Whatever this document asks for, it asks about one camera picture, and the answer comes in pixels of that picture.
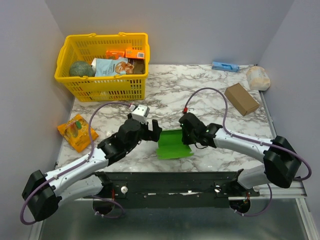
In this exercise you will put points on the brown cardboard box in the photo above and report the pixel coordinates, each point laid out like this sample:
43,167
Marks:
241,99

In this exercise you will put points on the orange barcode box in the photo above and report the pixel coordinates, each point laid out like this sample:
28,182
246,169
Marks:
134,54

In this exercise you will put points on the green round melon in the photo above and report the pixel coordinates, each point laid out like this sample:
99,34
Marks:
81,69

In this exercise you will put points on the light blue carton box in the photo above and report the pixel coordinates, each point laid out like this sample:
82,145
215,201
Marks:
227,67

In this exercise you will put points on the orange snack box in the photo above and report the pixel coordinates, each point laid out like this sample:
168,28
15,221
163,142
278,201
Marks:
114,54

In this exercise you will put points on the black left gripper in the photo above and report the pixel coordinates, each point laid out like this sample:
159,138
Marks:
154,135

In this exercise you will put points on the green paper box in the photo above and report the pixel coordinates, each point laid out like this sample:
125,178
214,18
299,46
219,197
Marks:
170,145

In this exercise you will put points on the yellow plastic shopping basket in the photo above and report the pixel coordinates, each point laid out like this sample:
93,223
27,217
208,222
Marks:
87,47

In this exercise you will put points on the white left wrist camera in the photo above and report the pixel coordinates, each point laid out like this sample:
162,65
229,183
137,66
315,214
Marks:
140,113

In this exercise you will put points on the orange candy bag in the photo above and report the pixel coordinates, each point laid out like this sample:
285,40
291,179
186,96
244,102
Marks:
76,132

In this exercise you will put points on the light blue snack pouch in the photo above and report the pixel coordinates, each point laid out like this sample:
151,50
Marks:
112,67

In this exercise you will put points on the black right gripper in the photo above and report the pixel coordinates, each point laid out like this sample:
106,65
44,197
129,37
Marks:
187,130

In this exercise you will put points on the beige wrapped paper bag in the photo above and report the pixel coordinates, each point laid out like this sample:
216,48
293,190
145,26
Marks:
258,79

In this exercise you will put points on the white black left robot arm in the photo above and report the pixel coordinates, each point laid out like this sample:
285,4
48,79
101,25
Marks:
43,191

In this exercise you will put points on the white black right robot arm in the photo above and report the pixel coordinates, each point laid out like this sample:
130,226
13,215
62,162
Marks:
279,165

